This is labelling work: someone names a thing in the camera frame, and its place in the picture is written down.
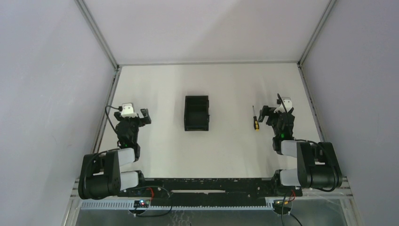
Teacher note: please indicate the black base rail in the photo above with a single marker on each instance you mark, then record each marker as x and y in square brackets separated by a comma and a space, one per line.
[211, 192]

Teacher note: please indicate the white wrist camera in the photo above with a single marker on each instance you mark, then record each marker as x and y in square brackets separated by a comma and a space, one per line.
[286, 105]
[128, 110]

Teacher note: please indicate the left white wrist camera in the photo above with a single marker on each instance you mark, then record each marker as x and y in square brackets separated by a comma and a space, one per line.
[128, 110]

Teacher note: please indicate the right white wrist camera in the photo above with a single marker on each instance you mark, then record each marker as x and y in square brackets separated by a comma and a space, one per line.
[286, 105]

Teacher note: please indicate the left circuit board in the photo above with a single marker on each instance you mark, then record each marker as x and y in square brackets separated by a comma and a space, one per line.
[141, 204]

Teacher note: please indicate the black yellow screwdriver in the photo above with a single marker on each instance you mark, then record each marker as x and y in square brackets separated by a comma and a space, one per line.
[255, 120]

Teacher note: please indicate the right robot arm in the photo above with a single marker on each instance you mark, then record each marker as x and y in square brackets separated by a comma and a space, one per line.
[317, 166]

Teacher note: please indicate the black plastic bin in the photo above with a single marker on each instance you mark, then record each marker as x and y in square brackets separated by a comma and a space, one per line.
[196, 113]

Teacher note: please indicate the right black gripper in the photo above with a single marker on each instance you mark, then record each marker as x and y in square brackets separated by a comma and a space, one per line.
[275, 115]

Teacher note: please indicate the right circuit board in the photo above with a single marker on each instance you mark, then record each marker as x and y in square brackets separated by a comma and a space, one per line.
[278, 204]

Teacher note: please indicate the circuit board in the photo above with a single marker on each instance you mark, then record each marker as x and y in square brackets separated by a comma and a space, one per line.
[278, 204]
[141, 204]

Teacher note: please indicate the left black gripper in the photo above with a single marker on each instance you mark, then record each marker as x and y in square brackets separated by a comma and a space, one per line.
[131, 118]

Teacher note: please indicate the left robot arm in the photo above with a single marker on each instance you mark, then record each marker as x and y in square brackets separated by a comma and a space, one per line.
[100, 175]

